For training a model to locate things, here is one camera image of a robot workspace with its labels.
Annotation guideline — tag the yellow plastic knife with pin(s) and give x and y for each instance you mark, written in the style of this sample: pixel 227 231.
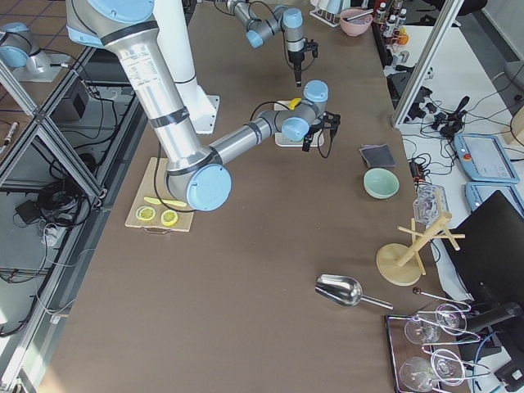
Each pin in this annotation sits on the yellow plastic knife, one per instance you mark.
pixel 157 201

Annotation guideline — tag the wooden cutting board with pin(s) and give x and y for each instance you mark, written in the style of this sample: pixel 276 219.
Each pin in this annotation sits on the wooden cutting board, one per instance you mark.
pixel 153 185

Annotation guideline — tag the black wine glass rack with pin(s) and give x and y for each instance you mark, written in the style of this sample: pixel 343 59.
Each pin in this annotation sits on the black wine glass rack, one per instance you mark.
pixel 424 350

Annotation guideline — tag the wooden mug tree stand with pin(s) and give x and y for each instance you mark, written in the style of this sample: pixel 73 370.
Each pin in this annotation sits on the wooden mug tree stand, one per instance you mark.
pixel 402 265

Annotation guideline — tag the clear glass mug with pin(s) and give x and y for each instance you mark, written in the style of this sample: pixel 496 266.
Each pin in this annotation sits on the clear glass mug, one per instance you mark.
pixel 431 200

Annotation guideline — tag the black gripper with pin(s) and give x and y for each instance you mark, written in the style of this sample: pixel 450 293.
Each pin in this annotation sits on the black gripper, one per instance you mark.
pixel 295 57
pixel 313 131

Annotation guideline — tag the grey folded cloth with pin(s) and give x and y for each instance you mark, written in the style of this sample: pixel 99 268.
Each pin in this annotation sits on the grey folded cloth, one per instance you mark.
pixel 377 156

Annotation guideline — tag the wine glass upper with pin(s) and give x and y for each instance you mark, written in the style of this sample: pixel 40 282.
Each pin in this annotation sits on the wine glass upper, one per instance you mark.
pixel 426 327

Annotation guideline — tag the small measuring spoon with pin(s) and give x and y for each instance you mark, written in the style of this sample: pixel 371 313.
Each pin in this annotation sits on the small measuring spoon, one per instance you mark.
pixel 419 291

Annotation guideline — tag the mint green bowl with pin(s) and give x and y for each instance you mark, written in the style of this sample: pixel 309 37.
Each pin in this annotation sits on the mint green bowl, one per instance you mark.
pixel 381 183

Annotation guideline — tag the wine glass lower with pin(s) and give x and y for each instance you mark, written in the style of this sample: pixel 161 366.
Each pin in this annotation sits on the wine glass lower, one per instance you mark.
pixel 443 369

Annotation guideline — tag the lemon slice left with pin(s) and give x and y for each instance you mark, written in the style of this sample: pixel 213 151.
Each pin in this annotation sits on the lemon slice left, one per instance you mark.
pixel 145 213

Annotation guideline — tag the lemon slice right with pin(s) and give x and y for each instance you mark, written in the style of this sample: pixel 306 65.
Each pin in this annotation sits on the lemon slice right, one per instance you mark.
pixel 169 218

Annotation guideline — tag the metal scoop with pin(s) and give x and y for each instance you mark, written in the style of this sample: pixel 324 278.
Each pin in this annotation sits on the metal scoop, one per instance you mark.
pixel 345 291

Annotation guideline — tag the pink ribbed bowl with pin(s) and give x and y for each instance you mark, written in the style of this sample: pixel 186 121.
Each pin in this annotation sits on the pink ribbed bowl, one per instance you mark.
pixel 355 22

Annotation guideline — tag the black monitor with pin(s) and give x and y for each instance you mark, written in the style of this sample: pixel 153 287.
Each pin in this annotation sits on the black monitor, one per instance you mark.
pixel 490 259

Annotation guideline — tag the cream rabbit tray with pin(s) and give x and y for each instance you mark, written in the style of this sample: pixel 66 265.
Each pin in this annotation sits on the cream rabbit tray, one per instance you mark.
pixel 317 140

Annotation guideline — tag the blue teach pendant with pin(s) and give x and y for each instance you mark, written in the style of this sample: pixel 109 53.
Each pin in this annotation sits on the blue teach pendant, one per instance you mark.
pixel 483 158
pixel 477 192

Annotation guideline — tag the lemon slice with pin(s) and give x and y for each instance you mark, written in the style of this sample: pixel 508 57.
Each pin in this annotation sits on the lemon slice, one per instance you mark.
pixel 169 218
pixel 145 213

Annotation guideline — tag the aluminium frame post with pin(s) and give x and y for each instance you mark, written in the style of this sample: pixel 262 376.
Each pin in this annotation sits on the aluminium frame post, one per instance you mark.
pixel 444 21

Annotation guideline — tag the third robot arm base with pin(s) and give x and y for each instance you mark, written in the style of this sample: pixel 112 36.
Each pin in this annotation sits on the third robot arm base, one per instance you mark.
pixel 21 53

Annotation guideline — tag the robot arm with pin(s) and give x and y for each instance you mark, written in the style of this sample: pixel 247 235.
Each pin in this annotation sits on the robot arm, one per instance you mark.
pixel 150 40
pixel 285 20

